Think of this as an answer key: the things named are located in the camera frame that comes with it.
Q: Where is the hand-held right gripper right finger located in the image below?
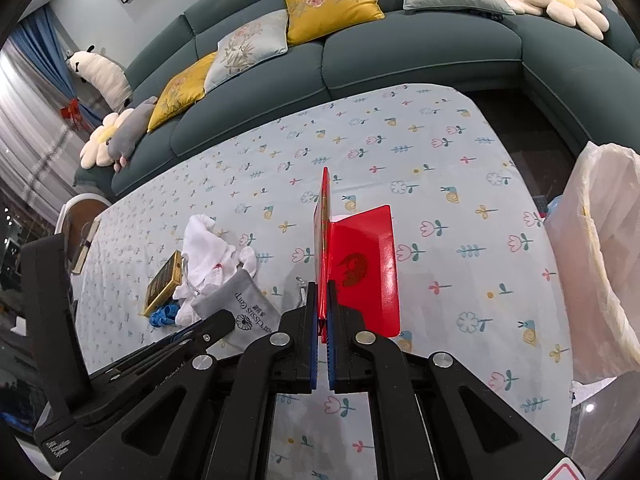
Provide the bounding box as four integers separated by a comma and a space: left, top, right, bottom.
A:
327, 282, 571, 480

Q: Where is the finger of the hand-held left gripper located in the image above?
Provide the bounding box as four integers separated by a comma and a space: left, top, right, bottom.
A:
115, 309, 236, 378

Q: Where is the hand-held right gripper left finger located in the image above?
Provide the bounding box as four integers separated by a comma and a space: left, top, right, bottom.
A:
60, 282, 322, 480

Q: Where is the red cardboard box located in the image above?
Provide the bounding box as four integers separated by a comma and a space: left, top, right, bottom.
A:
312, 166, 402, 345

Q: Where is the bin with white plastic liner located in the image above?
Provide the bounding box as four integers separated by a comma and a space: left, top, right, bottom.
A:
544, 141, 640, 383

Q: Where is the blue crumpled plastic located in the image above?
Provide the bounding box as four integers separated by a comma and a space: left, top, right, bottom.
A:
149, 301, 181, 328

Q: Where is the gold and black box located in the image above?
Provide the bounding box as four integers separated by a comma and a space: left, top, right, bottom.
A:
143, 251, 184, 318

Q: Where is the white crumpled cloth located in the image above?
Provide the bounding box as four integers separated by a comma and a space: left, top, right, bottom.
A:
172, 214, 258, 328

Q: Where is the round white wooden chair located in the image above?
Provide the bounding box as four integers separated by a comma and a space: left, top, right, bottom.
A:
54, 192, 112, 256

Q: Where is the sheer grey curtain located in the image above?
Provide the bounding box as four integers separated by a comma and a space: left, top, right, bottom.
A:
0, 45, 81, 241

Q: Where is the floral tablecloth table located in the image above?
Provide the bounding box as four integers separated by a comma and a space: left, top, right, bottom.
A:
70, 82, 576, 480

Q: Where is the grey plush animal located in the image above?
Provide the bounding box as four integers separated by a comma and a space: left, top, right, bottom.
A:
107, 96, 160, 174

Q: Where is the yellow embroidered cushion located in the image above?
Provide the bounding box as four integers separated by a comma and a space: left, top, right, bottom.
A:
283, 0, 386, 47
146, 51, 218, 133

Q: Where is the long white plush toy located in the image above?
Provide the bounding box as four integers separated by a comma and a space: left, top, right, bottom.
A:
64, 45, 133, 113

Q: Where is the blue curtain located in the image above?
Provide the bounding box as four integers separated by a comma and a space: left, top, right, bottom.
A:
10, 5, 108, 133

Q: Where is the teal sectional sofa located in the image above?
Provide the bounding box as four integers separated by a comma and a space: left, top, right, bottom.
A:
72, 0, 640, 198

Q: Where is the grey drawstring pouch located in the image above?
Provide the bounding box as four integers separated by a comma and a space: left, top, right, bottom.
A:
191, 271, 282, 348

